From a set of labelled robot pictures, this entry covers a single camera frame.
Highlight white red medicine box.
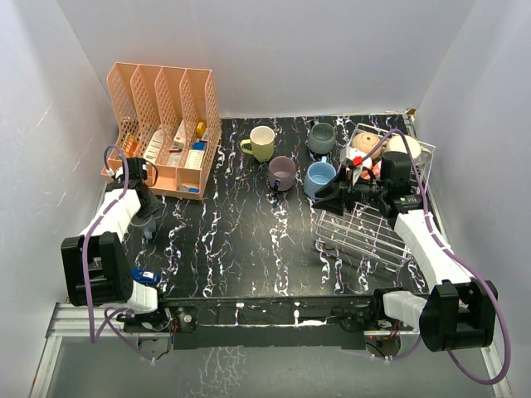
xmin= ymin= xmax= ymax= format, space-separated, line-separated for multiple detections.
xmin=170 ymin=121 xmax=187 ymax=151

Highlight dark grey round mug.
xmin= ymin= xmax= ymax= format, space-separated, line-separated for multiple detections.
xmin=308 ymin=123 xmax=336 ymax=155

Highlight purple ceramic mug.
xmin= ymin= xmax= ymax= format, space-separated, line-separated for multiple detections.
xmin=268 ymin=156 xmax=296 ymax=192

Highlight tan glazed round mug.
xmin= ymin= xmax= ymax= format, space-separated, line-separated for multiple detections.
xmin=350 ymin=132 xmax=381 ymax=153

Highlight light blue ceramic mug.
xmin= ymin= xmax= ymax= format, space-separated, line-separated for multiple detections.
xmin=304 ymin=156 xmax=336 ymax=199

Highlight white printed flat box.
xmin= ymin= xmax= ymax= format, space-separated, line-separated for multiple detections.
xmin=185 ymin=149 xmax=206 ymax=170

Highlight blue stapler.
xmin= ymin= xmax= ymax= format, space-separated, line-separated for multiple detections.
xmin=131 ymin=269 xmax=160 ymax=286

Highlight white labelled box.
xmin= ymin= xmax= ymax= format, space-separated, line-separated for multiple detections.
xmin=143 ymin=129 xmax=164 ymax=163

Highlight yellow small bottle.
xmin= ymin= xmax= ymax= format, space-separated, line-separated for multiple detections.
xmin=195 ymin=121 xmax=207 ymax=138

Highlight small white cup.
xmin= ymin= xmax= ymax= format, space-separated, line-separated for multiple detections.
xmin=131 ymin=216 xmax=157 ymax=240

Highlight orange red packet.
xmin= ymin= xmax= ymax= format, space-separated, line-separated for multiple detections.
xmin=117 ymin=133 xmax=139 ymax=158

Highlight yellow-green ceramic mug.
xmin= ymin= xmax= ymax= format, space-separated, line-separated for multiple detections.
xmin=240 ymin=126 xmax=275 ymax=163

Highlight blue white small box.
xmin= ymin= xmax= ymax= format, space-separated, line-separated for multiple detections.
xmin=192 ymin=140 xmax=208 ymax=152

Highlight pink plastic file organizer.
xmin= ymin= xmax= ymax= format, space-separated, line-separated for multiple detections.
xmin=107 ymin=62 xmax=222 ymax=201

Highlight pink mug white inside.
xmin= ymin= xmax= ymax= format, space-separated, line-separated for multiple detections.
xmin=371 ymin=160 xmax=382 ymax=177

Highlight black front mounting rail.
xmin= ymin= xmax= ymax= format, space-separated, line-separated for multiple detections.
xmin=120 ymin=295 xmax=417 ymax=354

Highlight white wire dish rack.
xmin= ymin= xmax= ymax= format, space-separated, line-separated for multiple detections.
xmin=315 ymin=124 xmax=435 ymax=274

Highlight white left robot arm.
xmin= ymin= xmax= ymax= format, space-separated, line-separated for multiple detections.
xmin=61 ymin=158 xmax=172 ymax=331

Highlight light pink mug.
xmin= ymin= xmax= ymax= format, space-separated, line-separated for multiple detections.
xmin=358 ymin=167 xmax=375 ymax=182

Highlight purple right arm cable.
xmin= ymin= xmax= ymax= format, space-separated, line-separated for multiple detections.
xmin=356 ymin=129 xmax=512 ymax=385

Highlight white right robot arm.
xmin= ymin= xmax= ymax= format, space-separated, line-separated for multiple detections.
xmin=314 ymin=151 xmax=497 ymax=352

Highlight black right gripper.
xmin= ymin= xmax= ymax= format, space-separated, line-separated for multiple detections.
xmin=312 ymin=166 xmax=387 ymax=216

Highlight green-inside mushroom pattern mug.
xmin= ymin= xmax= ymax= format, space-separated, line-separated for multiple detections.
xmin=384 ymin=135 xmax=432 ymax=165

